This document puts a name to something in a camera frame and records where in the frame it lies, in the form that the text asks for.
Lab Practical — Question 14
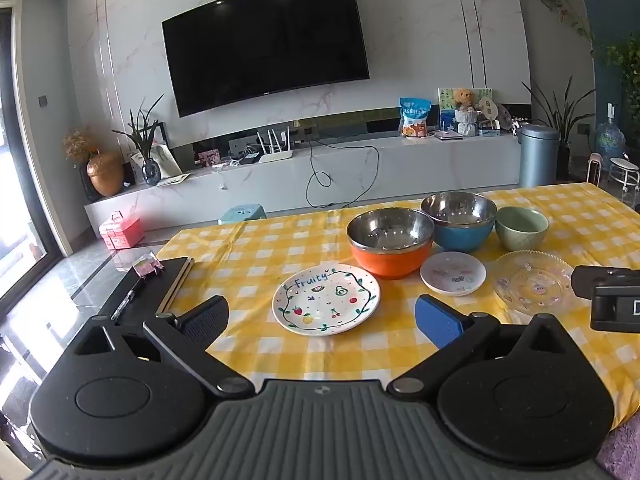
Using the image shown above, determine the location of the portrait sketch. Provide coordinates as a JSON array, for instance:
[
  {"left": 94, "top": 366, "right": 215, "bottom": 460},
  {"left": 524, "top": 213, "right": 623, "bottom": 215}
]
[{"left": 149, "top": 142, "right": 184, "bottom": 179}]

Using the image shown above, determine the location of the white round stool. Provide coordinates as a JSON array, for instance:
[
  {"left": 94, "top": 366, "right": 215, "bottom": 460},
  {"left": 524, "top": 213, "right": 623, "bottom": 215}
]
[{"left": 607, "top": 157, "right": 640, "bottom": 197}]

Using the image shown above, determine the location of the white marble TV cabinet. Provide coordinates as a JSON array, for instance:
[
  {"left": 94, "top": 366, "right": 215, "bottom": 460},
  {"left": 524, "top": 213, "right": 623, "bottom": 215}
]
[{"left": 83, "top": 134, "right": 521, "bottom": 249}]

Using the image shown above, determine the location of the small pink-print plate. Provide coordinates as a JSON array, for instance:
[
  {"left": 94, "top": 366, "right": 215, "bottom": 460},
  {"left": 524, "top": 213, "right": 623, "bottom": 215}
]
[{"left": 419, "top": 251, "right": 488, "bottom": 297}]

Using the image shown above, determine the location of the clear glass plate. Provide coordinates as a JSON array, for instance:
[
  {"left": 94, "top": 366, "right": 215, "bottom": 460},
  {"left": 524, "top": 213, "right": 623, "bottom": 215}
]
[{"left": 492, "top": 249, "right": 575, "bottom": 317}]

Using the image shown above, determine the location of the green ceramic bowl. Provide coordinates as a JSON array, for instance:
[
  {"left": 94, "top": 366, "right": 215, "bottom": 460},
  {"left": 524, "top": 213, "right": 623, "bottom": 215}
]
[{"left": 494, "top": 205, "right": 550, "bottom": 252}]

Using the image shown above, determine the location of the green picture book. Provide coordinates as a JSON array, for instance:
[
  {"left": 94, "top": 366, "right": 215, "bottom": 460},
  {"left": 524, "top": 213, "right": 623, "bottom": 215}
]
[{"left": 438, "top": 87, "right": 494, "bottom": 131}]

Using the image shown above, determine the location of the black cable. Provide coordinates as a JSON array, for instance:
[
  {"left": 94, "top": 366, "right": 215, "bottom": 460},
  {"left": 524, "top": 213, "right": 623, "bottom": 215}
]
[{"left": 305, "top": 132, "right": 381, "bottom": 209}]

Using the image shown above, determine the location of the dried flower bouquet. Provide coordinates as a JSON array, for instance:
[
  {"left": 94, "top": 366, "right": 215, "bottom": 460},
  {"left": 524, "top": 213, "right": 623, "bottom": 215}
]
[{"left": 62, "top": 127, "right": 104, "bottom": 164}]

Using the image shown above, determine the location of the orange steel bowl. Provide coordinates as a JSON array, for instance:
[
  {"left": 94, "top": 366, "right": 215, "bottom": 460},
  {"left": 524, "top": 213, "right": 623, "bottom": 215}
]
[{"left": 347, "top": 208, "right": 435, "bottom": 281}]

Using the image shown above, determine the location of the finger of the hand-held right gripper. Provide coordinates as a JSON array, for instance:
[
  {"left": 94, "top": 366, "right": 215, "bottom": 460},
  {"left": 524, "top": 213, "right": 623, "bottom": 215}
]
[{"left": 571, "top": 264, "right": 634, "bottom": 299}]

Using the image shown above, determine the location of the blue snack bag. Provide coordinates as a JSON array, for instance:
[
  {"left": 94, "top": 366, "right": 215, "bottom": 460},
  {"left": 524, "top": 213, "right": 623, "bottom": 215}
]
[{"left": 398, "top": 97, "right": 433, "bottom": 138}]

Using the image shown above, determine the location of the round paper fan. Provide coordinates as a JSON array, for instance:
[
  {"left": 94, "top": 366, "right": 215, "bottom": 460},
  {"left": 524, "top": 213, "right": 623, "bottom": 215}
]
[{"left": 477, "top": 97, "right": 501, "bottom": 126}]

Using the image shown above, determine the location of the pink candy wrapper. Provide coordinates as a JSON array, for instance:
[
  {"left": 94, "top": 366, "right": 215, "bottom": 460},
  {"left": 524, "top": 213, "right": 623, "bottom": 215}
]
[{"left": 132, "top": 254, "right": 166, "bottom": 277}]

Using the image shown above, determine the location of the gold acorn vase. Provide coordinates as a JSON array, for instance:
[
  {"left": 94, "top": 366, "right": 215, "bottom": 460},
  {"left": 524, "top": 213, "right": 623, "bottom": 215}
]
[{"left": 86, "top": 149, "right": 125, "bottom": 198}]

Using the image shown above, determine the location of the grey trash can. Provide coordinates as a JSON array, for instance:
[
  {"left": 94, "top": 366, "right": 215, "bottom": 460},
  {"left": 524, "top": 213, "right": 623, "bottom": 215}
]
[{"left": 517, "top": 123, "right": 561, "bottom": 189}]

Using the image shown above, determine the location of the black notebook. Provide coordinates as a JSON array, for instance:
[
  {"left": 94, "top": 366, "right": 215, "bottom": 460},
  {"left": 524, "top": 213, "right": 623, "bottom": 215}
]
[{"left": 97, "top": 256, "right": 196, "bottom": 330}]

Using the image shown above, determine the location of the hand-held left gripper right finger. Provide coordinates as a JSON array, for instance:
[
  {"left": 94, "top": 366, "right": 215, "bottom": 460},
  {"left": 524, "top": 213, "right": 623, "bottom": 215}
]
[{"left": 386, "top": 294, "right": 569, "bottom": 397}]

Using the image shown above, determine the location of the white router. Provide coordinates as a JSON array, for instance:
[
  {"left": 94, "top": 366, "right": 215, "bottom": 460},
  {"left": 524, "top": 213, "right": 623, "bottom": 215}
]
[{"left": 256, "top": 128, "right": 292, "bottom": 164}]

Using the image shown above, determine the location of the light blue plastic stool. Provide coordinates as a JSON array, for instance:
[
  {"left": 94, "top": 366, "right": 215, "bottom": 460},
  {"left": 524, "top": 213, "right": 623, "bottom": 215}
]
[{"left": 218, "top": 203, "right": 265, "bottom": 226}]

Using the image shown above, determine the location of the pink storage box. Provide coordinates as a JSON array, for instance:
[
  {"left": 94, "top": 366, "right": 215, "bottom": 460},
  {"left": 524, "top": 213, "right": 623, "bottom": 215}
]
[{"left": 98, "top": 210, "right": 146, "bottom": 250}]

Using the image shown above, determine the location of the black pen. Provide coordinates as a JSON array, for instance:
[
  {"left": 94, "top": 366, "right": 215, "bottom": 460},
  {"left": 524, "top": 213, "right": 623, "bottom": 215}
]
[{"left": 109, "top": 277, "right": 146, "bottom": 322}]

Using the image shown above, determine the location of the tall-leaf potted plant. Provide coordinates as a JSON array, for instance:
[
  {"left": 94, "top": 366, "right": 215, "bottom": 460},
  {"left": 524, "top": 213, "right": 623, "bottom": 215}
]
[{"left": 522, "top": 77, "right": 596, "bottom": 181}]

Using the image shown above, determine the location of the blue steel bowl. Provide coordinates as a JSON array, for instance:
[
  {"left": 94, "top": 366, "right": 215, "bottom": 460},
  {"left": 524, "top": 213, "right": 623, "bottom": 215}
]
[{"left": 420, "top": 192, "right": 498, "bottom": 255}]

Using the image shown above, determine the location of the trailing vine plant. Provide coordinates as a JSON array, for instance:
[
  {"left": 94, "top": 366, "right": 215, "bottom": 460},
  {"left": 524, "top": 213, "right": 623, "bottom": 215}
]
[{"left": 529, "top": 0, "right": 640, "bottom": 113}]

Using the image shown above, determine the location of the blue water bottle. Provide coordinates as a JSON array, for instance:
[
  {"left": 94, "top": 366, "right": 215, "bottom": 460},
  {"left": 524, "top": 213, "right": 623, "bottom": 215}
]
[{"left": 595, "top": 102, "right": 627, "bottom": 161}]

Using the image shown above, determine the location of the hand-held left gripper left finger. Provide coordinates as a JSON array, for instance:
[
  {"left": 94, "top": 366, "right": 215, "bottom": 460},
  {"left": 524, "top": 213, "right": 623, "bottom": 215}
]
[{"left": 75, "top": 295, "right": 257, "bottom": 399}]

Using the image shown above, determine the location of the yellow checked tablecloth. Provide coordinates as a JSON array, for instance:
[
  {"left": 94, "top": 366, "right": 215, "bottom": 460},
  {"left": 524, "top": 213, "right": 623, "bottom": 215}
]
[{"left": 155, "top": 182, "right": 640, "bottom": 442}]

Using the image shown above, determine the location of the green plant in glass vase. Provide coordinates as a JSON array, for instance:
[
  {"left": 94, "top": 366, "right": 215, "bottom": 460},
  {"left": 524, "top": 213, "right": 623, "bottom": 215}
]
[{"left": 112, "top": 93, "right": 166, "bottom": 187}]

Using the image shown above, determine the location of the glass sliding door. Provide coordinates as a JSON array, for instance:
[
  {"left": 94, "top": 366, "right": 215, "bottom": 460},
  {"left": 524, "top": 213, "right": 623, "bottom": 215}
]
[{"left": 0, "top": 0, "right": 52, "bottom": 302}]

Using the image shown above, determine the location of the black television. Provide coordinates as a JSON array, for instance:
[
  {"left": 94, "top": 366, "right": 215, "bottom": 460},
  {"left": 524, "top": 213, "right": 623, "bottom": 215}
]
[{"left": 161, "top": 0, "right": 371, "bottom": 119}]

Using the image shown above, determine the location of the white fruit-print plate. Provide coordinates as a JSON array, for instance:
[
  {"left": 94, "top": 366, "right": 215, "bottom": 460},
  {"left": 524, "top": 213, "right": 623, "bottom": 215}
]
[{"left": 272, "top": 263, "right": 381, "bottom": 337}]

